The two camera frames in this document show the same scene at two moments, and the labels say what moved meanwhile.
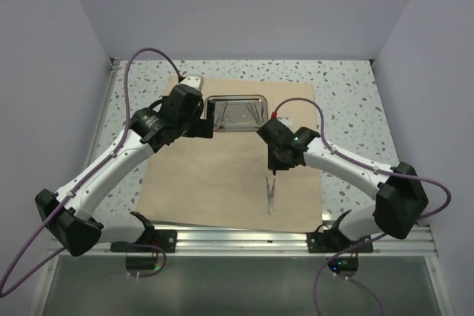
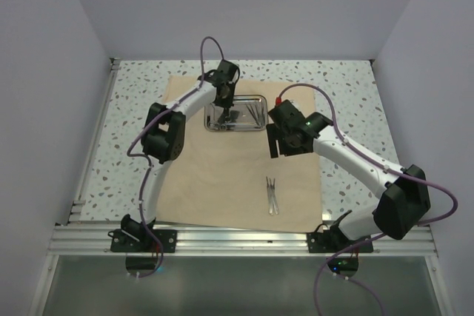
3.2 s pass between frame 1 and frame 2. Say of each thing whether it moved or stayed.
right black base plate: stayed
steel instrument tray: stayed
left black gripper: moved
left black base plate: stayed
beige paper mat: moved
